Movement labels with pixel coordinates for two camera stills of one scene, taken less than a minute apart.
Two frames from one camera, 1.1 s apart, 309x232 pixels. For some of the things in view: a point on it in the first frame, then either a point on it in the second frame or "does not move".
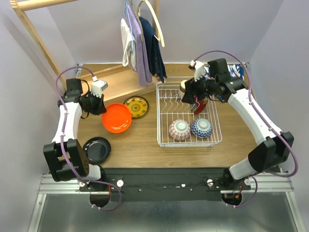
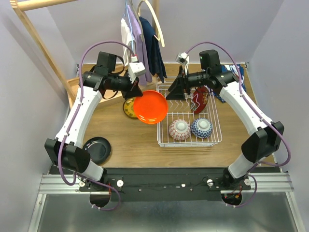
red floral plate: (199, 105) does not move
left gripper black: (99, 105) → (132, 87)
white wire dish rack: (178, 126) does not move
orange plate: (117, 119) → (151, 108)
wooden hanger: (161, 40) does not move
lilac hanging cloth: (143, 71) does not move
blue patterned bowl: (202, 127) does not move
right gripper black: (191, 89) → (176, 88)
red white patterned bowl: (179, 129) does not move
